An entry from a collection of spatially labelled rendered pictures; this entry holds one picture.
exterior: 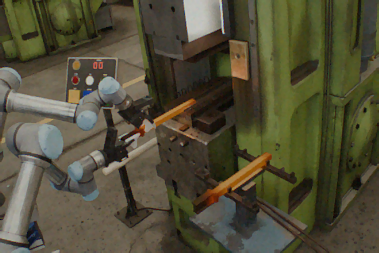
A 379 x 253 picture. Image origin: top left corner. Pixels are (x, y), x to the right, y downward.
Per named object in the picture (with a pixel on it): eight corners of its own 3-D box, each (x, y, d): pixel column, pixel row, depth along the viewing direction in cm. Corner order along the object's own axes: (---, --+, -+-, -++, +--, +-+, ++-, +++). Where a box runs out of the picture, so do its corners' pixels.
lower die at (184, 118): (192, 128, 191) (190, 113, 188) (165, 116, 205) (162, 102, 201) (245, 94, 216) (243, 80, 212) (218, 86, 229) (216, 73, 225)
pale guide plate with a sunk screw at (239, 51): (247, 80, 168) (245, 43, 160) (231, 76, 174) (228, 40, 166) (250, 78, 170) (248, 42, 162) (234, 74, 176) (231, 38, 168)
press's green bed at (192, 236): (219, 270, 221) (213, 213, 200) (176, 240, 247) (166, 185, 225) (274, 217, 253) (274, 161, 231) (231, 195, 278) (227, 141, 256)
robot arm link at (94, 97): (74, 108, 156) (95, 96, 154) (79, 96, 166) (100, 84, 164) (85, 123, 160) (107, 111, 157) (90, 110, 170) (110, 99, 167)
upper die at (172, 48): (183, 60, 175) (181, 40, 170) (154, 53, 188) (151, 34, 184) (241, 33, 199) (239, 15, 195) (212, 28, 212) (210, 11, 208)
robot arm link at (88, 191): (82, 188, 173) (76, 169, 168) (103, 192, 169) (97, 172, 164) (72, 199, 167) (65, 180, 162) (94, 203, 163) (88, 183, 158)
